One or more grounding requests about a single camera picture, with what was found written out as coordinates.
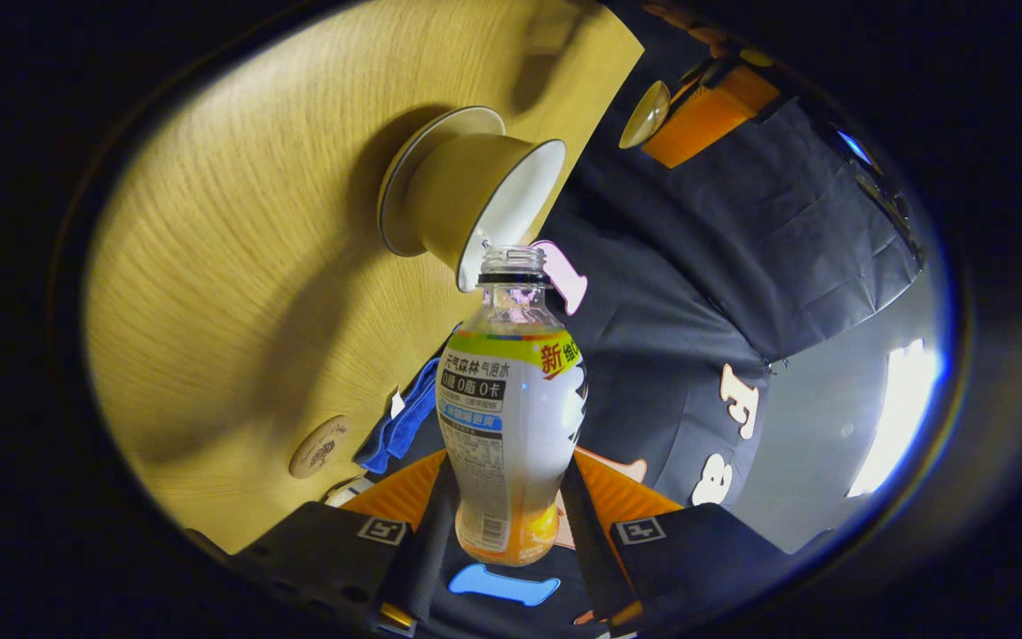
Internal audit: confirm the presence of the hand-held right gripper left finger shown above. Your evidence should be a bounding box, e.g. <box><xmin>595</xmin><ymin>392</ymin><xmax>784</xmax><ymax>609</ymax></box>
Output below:
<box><xmin>232</xmin><ymin>448</ymin><xmax>459</xmax><ymax>635</ymax></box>

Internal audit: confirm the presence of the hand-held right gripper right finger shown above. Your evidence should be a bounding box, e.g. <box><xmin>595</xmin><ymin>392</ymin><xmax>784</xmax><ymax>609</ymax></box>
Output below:
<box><xmin>560</xmin><ymin>448</ymin><xmax>796</xmax><ymax>635</ymax></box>

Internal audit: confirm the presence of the clear plastic water bottle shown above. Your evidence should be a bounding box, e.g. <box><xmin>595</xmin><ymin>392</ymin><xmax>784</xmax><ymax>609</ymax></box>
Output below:
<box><xmin>436</xmin><ymin>246</ymin><xmax>589</xmax><ymax>567</ymax></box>

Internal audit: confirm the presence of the round wooden coaster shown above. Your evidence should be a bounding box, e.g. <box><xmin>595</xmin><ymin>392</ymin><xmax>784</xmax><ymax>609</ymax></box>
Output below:
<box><xmin>289</xmin><ymin>414</ymin><xmax>352</xmax><ymax>480</ymax></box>

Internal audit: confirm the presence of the cream teacup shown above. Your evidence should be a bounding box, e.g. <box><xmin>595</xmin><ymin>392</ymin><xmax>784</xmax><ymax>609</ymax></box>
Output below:
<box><xmin>405</xmin><ymin>133</ymin><xmax>567</xmax><ymax>294</ymax></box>

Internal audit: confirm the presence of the cream toaster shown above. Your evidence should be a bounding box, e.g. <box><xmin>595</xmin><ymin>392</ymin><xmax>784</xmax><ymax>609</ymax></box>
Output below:
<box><xmin>325</xmin><ymin>477</ymin><xmax>376</xmax><ymax>509</ymax></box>

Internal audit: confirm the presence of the folded blue towel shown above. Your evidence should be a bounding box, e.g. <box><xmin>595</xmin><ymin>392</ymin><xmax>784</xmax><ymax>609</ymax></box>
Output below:
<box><xmin>353</xmin><ymin>358</ymin><xmax>441</xmax><ymax>476</ymax></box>

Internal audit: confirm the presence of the cream saucer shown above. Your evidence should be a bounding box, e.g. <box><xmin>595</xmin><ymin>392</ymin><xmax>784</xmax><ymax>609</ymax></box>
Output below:
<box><xmin>377</xmin><ymin>106</ymin><xmax>507</xmax><ymax>258</ymax></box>

